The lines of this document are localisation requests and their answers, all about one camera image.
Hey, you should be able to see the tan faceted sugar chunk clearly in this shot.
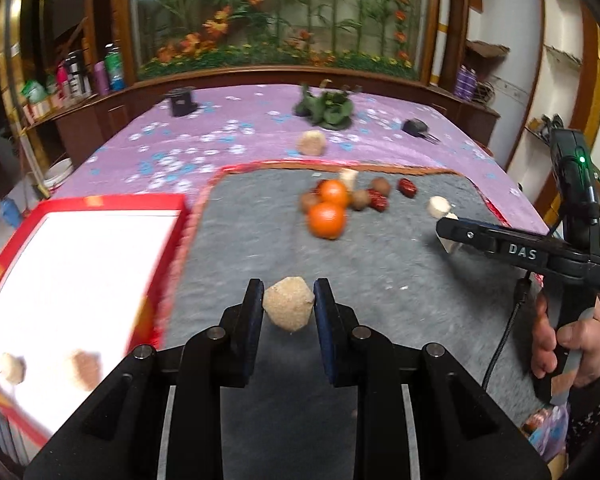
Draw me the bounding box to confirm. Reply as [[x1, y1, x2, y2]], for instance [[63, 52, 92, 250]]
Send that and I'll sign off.
[[262, 275, 316, 332], [70, 350, 103, 392], [297, 130, 327, 157]]

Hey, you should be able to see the grey felt mat red edging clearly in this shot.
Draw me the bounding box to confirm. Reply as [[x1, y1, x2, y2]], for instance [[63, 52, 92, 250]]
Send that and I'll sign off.
[[155, 160, 556, 461]]

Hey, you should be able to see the wooden wall shelf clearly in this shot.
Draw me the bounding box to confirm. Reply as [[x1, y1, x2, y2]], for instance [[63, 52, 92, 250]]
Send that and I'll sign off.
[[466, 39, 511, 61]]

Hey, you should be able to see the green packet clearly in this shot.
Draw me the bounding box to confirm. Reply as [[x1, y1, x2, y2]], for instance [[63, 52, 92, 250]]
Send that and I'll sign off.
[[21, 80, 48, 106]]

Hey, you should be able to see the purple floral tablecloth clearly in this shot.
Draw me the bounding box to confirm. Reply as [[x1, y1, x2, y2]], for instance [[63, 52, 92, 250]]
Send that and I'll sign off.
[[45, 82, 551, 241]]

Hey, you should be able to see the person's right forearm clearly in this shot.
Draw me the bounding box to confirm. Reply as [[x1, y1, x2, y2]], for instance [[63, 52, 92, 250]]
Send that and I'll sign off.
[[565, 355, 600, 480]]

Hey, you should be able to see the coiled cable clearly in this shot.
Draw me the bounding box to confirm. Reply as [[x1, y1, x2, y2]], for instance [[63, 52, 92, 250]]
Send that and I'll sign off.
[[475, 80, 498, 106]]

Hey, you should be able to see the person's right hand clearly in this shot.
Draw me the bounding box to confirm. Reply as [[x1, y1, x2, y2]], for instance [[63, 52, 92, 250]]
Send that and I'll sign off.
[[530, 292, 600, 388]]

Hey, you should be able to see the white sugar chunk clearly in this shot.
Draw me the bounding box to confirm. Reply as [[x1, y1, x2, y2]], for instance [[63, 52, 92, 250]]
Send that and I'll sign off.
[[441, 212, 463, 254]]

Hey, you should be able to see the black cup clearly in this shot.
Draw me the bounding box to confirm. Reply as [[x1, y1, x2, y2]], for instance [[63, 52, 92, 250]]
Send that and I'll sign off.
[[165, 87, 199, 117]]

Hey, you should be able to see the pink bottle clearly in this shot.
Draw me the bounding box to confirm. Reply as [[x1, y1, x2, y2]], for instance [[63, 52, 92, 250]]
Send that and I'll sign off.
[[55, 65, 72, 106]]

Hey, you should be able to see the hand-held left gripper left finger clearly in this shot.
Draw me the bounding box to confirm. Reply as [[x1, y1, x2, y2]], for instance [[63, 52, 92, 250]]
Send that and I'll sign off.
[[24, 278, 266, 480]]

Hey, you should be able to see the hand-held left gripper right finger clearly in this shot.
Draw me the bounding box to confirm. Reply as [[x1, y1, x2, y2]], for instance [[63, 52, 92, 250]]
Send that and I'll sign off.
[[313, 278, 552, 480]]

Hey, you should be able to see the wooden low cabinet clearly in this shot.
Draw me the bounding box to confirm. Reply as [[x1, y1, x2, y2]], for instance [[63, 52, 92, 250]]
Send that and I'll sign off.
[[17, 62, 501, 166]]

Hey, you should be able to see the black thermos flask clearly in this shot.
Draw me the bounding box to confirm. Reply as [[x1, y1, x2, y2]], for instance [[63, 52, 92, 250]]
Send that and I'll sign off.
[[65, 50, 92, 101]]

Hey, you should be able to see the orange mandarin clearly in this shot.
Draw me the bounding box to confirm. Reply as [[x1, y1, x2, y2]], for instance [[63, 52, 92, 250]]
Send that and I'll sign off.
[[317, 179, 351, 208], [307, 201, 347, 240]]

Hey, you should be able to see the flower display glass case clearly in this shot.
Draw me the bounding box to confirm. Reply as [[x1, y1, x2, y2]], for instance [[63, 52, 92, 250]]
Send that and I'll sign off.
[[125, 0, 438, 81]]

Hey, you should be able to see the green leafy vegetable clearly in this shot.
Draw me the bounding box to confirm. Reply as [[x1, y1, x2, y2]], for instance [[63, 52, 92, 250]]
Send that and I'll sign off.
[[292, 80, 363, 131]]

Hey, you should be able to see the black car key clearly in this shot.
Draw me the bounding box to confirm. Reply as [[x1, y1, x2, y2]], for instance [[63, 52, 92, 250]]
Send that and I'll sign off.
[[401, 117, 441, 145]]

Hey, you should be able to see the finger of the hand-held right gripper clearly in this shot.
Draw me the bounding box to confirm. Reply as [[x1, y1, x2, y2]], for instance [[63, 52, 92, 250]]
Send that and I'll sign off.
[[436, 217, 563, 273]]

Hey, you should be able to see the pink box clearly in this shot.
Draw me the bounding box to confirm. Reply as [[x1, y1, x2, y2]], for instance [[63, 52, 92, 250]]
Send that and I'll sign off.
[[24, 100, 58, 123]]

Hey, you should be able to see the patterned plastic bag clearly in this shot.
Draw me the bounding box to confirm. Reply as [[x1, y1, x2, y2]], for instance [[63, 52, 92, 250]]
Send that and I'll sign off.
[[520, 405, 573, 463]]

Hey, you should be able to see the red tray with white inside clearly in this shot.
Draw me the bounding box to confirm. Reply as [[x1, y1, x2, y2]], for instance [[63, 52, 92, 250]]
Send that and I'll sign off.
[[0, 195, 191, 448]]

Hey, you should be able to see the pale sugar chunk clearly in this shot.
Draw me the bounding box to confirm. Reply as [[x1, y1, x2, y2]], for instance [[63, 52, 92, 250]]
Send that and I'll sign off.
[[426, 196, 452, 219], [0, 353, 27, 386]]

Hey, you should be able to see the white plastic bucket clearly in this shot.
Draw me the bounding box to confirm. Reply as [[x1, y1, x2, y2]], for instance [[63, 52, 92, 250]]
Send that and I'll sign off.
[[42, 157, 75, 191]]

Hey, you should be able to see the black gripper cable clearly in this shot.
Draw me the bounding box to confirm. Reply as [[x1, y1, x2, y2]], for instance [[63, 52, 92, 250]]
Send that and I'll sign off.
[[480, 272, 533, 391]]

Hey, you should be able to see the green spray can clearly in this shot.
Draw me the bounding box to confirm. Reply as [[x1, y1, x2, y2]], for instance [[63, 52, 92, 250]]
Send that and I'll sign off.
[[104, 44, 126, 92]]

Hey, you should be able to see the blue bottle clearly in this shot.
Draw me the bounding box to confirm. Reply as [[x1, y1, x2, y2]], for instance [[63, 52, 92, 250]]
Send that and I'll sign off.
[[0, 197, 23, 231]]

